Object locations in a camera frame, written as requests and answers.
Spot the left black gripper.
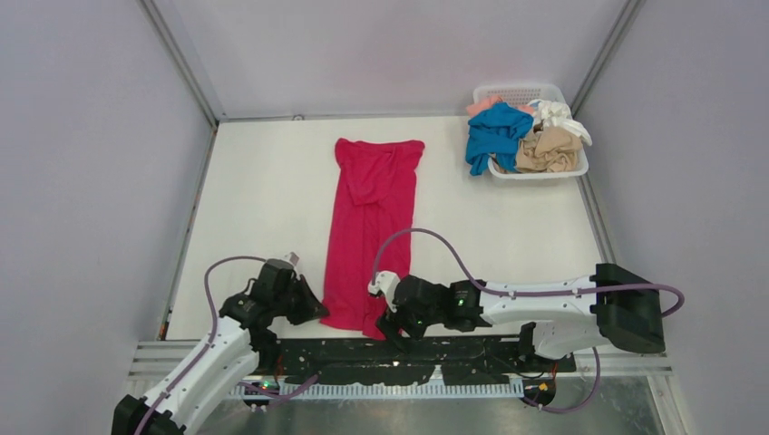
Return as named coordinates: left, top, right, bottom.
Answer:
left=273, top=275, right=327, bottom=327

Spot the magenta t shirt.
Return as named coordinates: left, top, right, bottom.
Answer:
left=321, top=139, right=425, bottom=340

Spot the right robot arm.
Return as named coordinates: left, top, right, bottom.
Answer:
left=368, top=263, right=666, bottom=372

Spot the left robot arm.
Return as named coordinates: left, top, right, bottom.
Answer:
left=111, top=253, right=329, bottom=434

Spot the blue t shirt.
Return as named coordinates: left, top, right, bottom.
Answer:
left=465, top=101, right=534, bottom=176

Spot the beige t shirt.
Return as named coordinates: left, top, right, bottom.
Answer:
left=515, top=127, right=583, bottom=173

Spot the salmon pink t shirt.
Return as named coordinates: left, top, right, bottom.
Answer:
left=465, top=95, right=535, bottom=118

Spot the white plastic basket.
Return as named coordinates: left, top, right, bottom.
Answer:
left=472, top=83, right=589, bottom=181

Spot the white t shirt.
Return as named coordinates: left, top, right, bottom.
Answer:
left=528, top=99, right=593, bottom=146

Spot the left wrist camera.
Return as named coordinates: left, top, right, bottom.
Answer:
left=281, top=252, right=299, bottom=268

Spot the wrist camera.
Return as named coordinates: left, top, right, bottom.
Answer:
left=368, top=271, right=400, bottom=313
left=281, top=252, right=299, bottom=268

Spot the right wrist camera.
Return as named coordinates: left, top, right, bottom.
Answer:
left=368, top=271, right=400, bottom=313

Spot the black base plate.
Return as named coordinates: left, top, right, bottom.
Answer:
left=255, top=335, right=576, bottom=386

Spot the slotted cable duct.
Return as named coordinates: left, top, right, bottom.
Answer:
left=228, top=382, right=527, bottom=401

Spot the aluminium frame rail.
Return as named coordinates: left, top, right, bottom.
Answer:
left=127, top=340, right=674, bottom=382

